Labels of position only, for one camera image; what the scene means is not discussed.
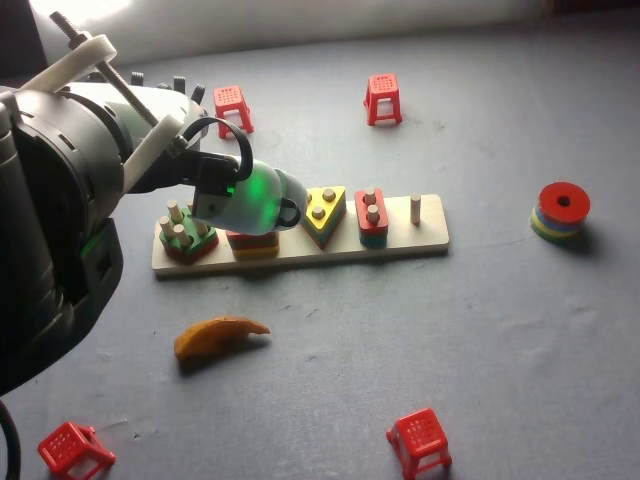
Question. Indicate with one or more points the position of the orange curved toy bread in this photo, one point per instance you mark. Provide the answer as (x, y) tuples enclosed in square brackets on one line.
[(215, 335)]

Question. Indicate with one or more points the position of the red-topped square block stack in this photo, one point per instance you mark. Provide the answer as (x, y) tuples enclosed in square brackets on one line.
[(252, 245)]

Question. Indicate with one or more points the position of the red-topped oblong block stack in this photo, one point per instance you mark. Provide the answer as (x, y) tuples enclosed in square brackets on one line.
[(372, 230)]

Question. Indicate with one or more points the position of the white backdrop sheet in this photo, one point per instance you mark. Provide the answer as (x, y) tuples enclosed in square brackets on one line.
[(250, 25)]

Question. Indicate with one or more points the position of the round colour rings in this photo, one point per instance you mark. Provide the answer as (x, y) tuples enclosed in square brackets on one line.
[(560, 215)]

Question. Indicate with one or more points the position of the grey table cloth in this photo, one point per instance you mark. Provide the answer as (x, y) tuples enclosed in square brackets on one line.
[(450, 325)]

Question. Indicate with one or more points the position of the wooden peg board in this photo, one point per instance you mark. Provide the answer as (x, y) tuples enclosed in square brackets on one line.
[(425, 240)]

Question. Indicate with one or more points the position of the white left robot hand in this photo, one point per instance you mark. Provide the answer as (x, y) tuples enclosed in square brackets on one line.
[(260, 200)]

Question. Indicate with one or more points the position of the yellow-topped triangular block stack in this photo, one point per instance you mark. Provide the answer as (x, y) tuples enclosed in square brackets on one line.
[(325, 220)]

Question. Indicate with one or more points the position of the green-topped block stack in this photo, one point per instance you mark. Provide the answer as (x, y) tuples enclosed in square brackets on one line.
[(197, 247)]

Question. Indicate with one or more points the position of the red toy stool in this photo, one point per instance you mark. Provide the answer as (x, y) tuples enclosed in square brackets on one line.
[(231, 100), (382, 90), (62, 442), (417, 432)]

